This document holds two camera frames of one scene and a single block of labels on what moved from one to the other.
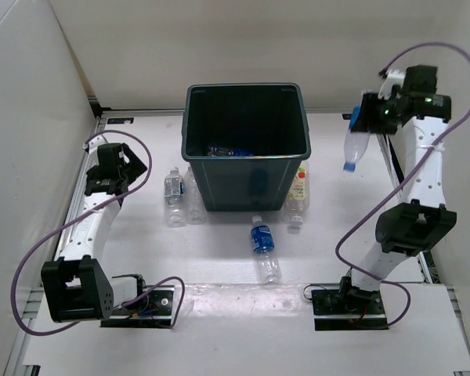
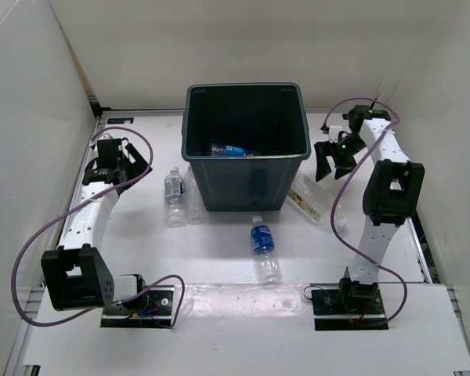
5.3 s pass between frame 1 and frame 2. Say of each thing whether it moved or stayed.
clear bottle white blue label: stayed
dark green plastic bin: stayed
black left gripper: stayed
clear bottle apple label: moved
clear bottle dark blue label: stayed
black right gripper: moved
